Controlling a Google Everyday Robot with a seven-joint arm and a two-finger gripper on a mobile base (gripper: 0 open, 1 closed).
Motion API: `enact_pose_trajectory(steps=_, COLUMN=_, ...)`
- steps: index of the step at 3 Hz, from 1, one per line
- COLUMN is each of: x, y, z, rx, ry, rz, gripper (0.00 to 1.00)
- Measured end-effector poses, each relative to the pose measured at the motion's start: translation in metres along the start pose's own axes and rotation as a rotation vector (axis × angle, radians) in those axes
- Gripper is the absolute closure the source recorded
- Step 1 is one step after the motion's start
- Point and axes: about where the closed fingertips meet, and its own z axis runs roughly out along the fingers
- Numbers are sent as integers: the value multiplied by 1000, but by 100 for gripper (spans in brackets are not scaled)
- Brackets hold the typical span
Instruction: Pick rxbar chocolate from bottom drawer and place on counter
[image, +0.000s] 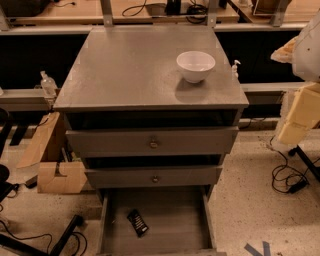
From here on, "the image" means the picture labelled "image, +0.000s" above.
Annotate black stand leg right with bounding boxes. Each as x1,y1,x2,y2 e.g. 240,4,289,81
289,146,320,182

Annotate grey top drawer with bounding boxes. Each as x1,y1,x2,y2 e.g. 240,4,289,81
66,127,238,158

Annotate grey open bottom drawer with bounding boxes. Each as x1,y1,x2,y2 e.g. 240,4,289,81
97,186,227,256

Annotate black power cable and adapter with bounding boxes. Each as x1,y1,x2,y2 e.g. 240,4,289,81
265,134,312,195

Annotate brown cardboard box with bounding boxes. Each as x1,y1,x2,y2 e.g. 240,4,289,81
37,162,87,194

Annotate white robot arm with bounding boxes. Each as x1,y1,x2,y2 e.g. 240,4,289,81
271,13,320,145

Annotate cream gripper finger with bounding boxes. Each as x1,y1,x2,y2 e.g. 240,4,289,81
278,83,320,145

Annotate grey wooden drawer cabinet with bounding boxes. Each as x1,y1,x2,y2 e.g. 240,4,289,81
53,25,250,201

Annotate black cable on floor left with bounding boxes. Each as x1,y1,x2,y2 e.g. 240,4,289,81
0,219,88,256

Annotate clear sanitizer bottle left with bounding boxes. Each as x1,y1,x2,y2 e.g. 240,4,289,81
40,71,58,97

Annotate grey middle drawer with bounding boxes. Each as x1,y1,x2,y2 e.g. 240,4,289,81
85,166,222,188

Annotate black cables on back desk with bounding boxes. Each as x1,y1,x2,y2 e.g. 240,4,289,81
121,0,209,25

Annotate small white pump bottle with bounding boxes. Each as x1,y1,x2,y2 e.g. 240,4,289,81
231,60,241,78

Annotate white ceramic bowl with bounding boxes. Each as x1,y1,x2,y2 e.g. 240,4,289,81
176,51,216,83

